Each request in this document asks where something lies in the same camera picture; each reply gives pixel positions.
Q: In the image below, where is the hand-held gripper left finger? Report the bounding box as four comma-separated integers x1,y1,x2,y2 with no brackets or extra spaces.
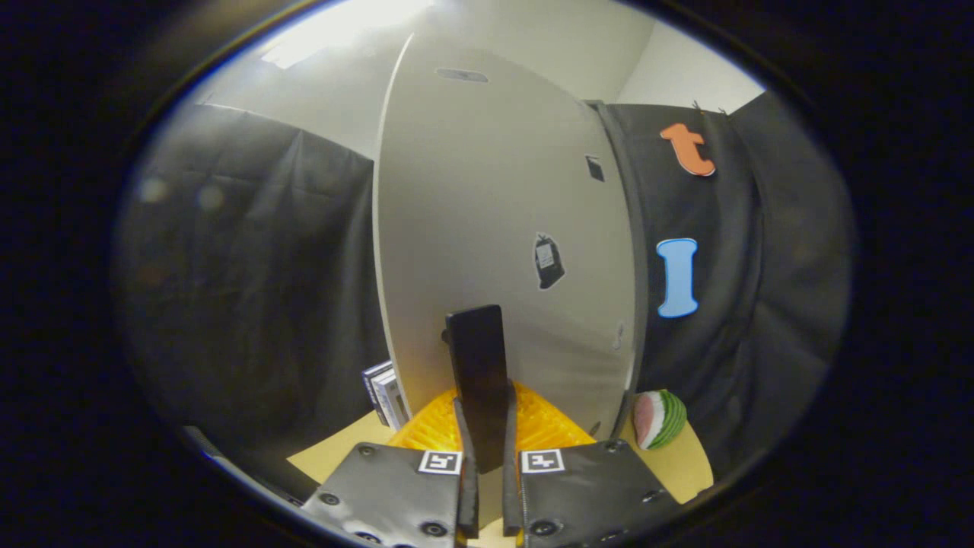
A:
301,387,482,548

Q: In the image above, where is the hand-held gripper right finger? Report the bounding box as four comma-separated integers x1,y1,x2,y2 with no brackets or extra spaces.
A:
502,381,682,548

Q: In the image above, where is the black cabinet door handle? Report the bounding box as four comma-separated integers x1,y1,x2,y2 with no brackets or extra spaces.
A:
444,304,509,474

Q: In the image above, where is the white shoe cabinet door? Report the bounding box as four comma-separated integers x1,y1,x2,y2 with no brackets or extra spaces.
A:
373,34,638,442

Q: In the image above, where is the grey cover book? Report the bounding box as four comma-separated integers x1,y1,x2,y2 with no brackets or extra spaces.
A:
378,371,410,432

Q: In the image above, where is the blue spine book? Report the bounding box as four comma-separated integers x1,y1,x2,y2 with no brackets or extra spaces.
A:
370,365,398,427

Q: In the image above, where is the watermelon slice toy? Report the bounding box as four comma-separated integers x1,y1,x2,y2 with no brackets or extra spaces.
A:
633,390,688,450

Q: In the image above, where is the black backdrop cloth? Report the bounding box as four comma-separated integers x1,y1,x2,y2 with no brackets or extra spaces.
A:
114,91,857,488

